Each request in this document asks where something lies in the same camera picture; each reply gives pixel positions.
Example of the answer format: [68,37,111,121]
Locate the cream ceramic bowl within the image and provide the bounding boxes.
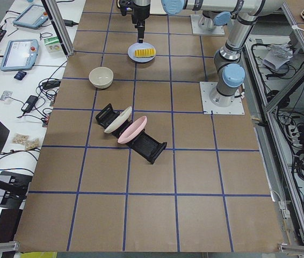
[89,67,114,89]

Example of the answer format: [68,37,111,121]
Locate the black dish rack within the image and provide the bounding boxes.
[95,104,167,164]

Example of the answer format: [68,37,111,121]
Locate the green white carton box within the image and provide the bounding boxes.
[44,37,62,53]

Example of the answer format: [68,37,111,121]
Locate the yellow sliced bread loaf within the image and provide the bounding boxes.
[134,48,156,58]

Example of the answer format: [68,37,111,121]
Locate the blue teach pendant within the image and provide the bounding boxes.
[0,39,39,71]
[12,4,48,29]

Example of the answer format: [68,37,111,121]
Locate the lower blue teach pendant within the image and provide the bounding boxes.
[0,39,39,71]

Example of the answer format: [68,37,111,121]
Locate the cream plate in rack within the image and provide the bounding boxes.
[104,106,132,133]

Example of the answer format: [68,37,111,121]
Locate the aluminium frame post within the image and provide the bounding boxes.
[41,0,74,56]

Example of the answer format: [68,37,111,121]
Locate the pink plate in rack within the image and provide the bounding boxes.
[118,116,147,144]

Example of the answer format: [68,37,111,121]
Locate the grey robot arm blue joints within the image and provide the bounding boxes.
[160,0,247,98]

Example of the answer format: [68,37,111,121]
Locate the upper blue teach pendant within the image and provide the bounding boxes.
[12,4,48,29]

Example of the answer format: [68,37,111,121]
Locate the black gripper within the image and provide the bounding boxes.
[119,0,151,44]

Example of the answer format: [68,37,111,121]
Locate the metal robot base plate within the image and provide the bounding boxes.
[200,82,245,115]

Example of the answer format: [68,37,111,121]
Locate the blue round plate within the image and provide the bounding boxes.
[127,42,156,63]

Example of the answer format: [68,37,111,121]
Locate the black power adapter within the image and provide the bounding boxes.
[21,95,38,113]

